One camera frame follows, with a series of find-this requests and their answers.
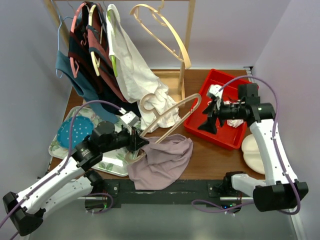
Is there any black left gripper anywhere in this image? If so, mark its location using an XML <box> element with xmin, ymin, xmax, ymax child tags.
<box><xmin>101</xmin><ymin>123</ymin><xmax>150</xmax><ymax>153</ymax></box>

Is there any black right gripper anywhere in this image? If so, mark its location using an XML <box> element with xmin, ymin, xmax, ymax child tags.
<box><xmin>197</xmin><ymin>97</ymin><xmax>244</xmax><ymax>134</ymax></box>

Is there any lilac tank top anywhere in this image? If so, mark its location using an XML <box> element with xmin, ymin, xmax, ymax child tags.
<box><xmin>127</xmin><ymin>134</ymin><xmax>194</xmax><ymax>191</ymax></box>

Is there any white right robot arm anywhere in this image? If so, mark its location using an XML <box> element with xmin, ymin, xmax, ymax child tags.
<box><xmin>198</xmin><ymin>83</ymin><xmax>309</xmax><ymax>213</ymax></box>

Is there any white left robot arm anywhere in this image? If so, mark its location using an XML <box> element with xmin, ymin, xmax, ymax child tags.
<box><xmin>0</xmin><ymin>121</ymin><xmax>149</xmax><ymax>237</ymax></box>

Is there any green plastic hanger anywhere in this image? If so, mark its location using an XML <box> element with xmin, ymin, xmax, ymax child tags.
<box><xmin>106</xmin><ymin>4</ymin><xmax>118</xmax><ymax>77</ymax></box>

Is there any cream plastic hanger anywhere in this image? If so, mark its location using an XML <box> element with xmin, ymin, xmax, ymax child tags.
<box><xmin>87</xmin><ymin>3</ymin><xmax>103</xmax><ymax>77</ymax></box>

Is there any pink plastic hanger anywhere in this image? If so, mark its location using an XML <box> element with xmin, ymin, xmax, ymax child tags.
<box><xmin>68</xmin><ymin>1</ymin><xmax>91</xmax><ymax>78</ymax></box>

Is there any maroon striped hanging top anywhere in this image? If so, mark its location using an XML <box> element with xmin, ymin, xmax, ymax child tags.
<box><xmin>77</xmin><ymin>1</ymin><xmax>141</xmax><ymax>117</ymax></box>

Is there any teal hanging tank top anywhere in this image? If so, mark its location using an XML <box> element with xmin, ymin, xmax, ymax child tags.
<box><xmin>55</xmin><ymin>16</ymin><xmax>119</xmax><ymax>126</ymax></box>

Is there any white crumpled garment in bin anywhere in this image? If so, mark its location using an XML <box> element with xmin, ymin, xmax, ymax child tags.
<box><xmin>218</xmin><ymin>98</ymin><xmax>248</xmax><ymax>128</ymax></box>

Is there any red plastic bin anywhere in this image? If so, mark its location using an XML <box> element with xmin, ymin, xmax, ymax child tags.
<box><xmin>183</xmin><ymin>68</ymin><xmax>260</xmax><ymax>151</ymax></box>

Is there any wooden clothes rack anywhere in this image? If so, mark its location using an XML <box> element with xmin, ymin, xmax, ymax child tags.
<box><xmin>43</xmin><ymin>0</ymin><xmax>196</xmax><ymax>109</ymax></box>

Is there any white hanging shirt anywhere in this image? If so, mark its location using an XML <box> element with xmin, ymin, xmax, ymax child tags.
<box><xmin>105</xmin><ymin>3</ymin><xmax>183</xmax><ymax>134</ymax></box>

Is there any blue dotted plate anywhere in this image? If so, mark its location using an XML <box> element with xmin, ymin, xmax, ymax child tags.
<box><xmin>57</xmin><ymin>115</ymin><xmax>94</xmax><ymax>149</ymax></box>

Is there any cream divided plate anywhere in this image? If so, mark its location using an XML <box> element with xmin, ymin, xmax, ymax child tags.
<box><xmin>241</xmin><ymin>134</ymin><xmax>265</xmax><ymax>175</ymax></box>

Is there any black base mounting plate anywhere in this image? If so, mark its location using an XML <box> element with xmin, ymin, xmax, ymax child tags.
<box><xmin>92</xmin><ymin>179</ymin><xmax>244</xmax><ymax>208</ymax></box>

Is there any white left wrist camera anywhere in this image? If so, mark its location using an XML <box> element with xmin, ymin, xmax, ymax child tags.
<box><xmin>119</xmin><ymin>108</ymin><xmax>140</xmax><ymax>132</ymax></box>

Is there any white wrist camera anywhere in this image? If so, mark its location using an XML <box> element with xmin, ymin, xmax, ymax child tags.
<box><xmin>119</xmin><ymin>108</ymin><xmax>140</xmax><ymax>132</ymax></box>
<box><xmin>206</xmin><ymin>84</ymin><xmax>223</xmax><ymax>104</ymax></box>

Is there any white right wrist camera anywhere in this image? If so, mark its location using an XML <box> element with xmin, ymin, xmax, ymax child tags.
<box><xmin>206</xmin><ymin>84</ymin><xmax>223</xmax><ymax>104</ymax></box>

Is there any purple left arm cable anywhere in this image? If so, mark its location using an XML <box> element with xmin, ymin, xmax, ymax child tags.
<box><xmin>0</xmin><ymin>99</ymin><xmax>126</xmax><ymax>240</ymax></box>

